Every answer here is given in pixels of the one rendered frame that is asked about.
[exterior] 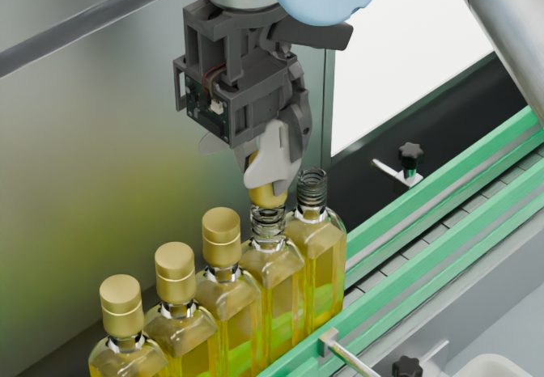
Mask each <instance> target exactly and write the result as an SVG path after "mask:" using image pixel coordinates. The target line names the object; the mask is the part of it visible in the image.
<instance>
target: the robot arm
mask: <svg viewBox="0 0 544 377"><path fill-rule="evenodd" d="M371 1H372V0H197V1H195V2H192V3H190V4H189V5H187V6H185V7H183V21H184V35H185V54H184V55H182V56H180V57H178V58H176V59H175V60H173V61H172V64H173V75H174V87H175V99H176V110H177V111H178V112H179V111H181V110H182V109H184V108H186V113H187V116H188V117H190V118H191V119H193V120H194V121H196V122H197V123H198V124H199V125H201V126H202V127H204V128H205V129H207V130H208V132H207V133H206V134H205V135H204V136H203V137H202V139H201V140H200V142H199V144H198V151H199V153H200V154H201V155H209V154H213V153H215V152H219V151H221V150H226V149H232V150H234V153H235V156H236V160H237V162H238V164H239V166H240V170H241V172H243V173H244V185H245V187H246V188H248V189H254V188H256V187H259V186H262V185H264V184H268V183H271V182H272V185H273V193H274V196H276V197H278V196H280V195H281V194H282V193H284V191H285V190H286V189H287V188H288V187H289V185H290V184H291V182H292V181H293V179H294V177H295V174H296V173H297V171H298V169H299V167H300V163H301V160H302V158H303V157H304V155H305V154H306V150H307V148H308V143H309V140H310V137H311V134H312V112H311V108H310V105H309V102H308V90H307V89H305V84H304V71H303V70H302V67H301V65H300V63H299V61H298V60H297V55H295V54H294V53H293V52H291V51H290V50H291V44H297V45H303V46H309V47H312V48H314V49H331V50H337V51H345V50H346V48H347V46H348V44H349V42H350V40H351V37H352V34H353V32H354V27H353V26H352V25H351V24H349V23H347V22H345V21H347V20H348V19H350V18H351V16H352V15H353V14H354V13H355V12H357V11H358V10H360V9H365V8H366V7H367V6H368V5H369V4H370V3H371ZM463 1H464V2H465V4H466V5H467V7H468V8H469V10H470V12H471V14H472V15H473V17H474V18H475V20H476V21H477V23H478V25H479V27H480V28H481V29H482V31H483V33H484V34H485V36H486V38H487V39H488V40H489V42H490V44H491V46H492V47H493V49H494V50H495V52H496V53H497V55H498V57H499V59H500V60H501V61H502V63H503V64H504V66H505V68H506V70H507V71H508V73H509V74H510V76H511V77H512V79H513V81H514V83H515V84H516V85H517V87H518V89H519V90H520V92H521V94H522V95H523V96H524V98H525V100H526V102H527V103H528V105H529V106H530V108H531V109H532V111H533V113H534V115H535V116H536V118H537V119H538V121H539V122H540V124H541V125H542V128H543V129H544V0H463ZM183 72H184V75H185V95H183V96H182V97H181V88H180V75H179V74H181V73H183ZM257 136H259V144H260V149H259V152H258V154H257V157H256V158H255V159H254V160H253V161H252V163H251V164H250V165H249V157H250V156H251V154H252V153H253V152H254V151H256V150H258V148H257Z"/></svg>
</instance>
